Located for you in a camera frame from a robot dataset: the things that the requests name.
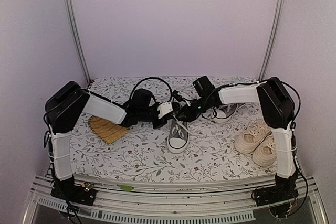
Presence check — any black right camera cable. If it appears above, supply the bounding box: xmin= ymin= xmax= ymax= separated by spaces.
xmin=267 ymin=78 xmax=301 ymax=125

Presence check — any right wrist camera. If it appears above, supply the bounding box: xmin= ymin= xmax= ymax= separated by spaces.
xmin=172 ymin=90 xmax=189 ymax=104

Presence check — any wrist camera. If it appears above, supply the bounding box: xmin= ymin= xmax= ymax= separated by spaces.
xmin=172 ymin=90 xmax=189 ymax=104
xmin=157 ymin=102 xmax=173 ymax=119

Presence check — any beige sneaker outer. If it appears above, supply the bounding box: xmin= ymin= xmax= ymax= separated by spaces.
xmin=252 ymin=135 xmax=276 ymax=167

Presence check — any floral patterned table mat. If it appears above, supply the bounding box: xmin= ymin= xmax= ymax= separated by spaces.
xmin=56 ymin=76 xmax=283 ymax=183

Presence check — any aluminium front rail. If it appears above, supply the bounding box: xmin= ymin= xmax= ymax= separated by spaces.
xmin=23 ymin=174 xmax=331 ymax=223

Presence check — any right aluminium frame post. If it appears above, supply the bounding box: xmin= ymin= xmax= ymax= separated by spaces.
xmin=258 ymin=0 xmax=285 ymax=81

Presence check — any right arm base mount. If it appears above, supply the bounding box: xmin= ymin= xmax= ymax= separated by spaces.
xmin=251 ymin=175 xmax=299 ymax=206

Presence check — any left aluminium frame post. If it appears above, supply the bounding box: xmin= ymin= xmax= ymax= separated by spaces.
xmin=64 ymin=0 xmax=91 ymax=84

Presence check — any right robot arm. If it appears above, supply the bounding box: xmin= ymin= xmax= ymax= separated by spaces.
xmin=177 ymin=76 xmax=297 ymax=179

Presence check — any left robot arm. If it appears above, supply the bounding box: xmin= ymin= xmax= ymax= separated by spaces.
xmin=44 ymin=81 xmax=173 ymax=200

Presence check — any beige sneaker inner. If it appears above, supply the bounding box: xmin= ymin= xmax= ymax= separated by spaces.
xmin=234 ymin=121 xmax=271 ymax=154

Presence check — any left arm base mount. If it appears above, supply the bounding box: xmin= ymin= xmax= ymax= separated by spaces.
xmin=50 ymin=178 xmax=97 ymax=206

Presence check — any green tape piece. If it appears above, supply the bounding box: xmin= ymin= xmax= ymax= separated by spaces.
xmin=118 ymin=184 xmax=134 ymax=192

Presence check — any beige sneaker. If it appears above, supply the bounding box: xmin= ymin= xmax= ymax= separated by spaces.
xmin=252 ymin=135 xmax=276 ymax=167
xmin=234 ymin=121 xmax=271 ymax=154

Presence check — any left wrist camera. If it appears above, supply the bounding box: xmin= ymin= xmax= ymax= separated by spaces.
xmin=157 ymin=102 xmax=173 ymax=119

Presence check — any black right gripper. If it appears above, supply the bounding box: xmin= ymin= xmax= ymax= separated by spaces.
xmin=175 ymin=96 xmax=213 ymax=122

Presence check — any black camera cable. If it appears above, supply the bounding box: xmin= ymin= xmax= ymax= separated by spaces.
xmin=267 ymin=78 xmax=301 ymax=125
xmin=130 ymin=77 xmax=173 ymax=104

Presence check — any aluminium frame post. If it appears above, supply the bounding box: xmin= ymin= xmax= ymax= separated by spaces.
xmin=258 ymin=0 xmax=285 ymax=81
xmin=64 ymin=0 xmax=91 ymax=84

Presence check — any grey sneaker with white laces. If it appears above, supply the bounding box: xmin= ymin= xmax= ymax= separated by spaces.
xmin=166 ymin=119 xmax=189 ymax=154

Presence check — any black left camera cable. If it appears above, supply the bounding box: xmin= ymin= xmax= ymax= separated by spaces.
xmin=130 ymin=77 xmax=173 ymax=104

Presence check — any yellow bamboo fan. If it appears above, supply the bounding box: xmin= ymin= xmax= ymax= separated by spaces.
xmin=88 ymin=116 xmax=130 ymax=144

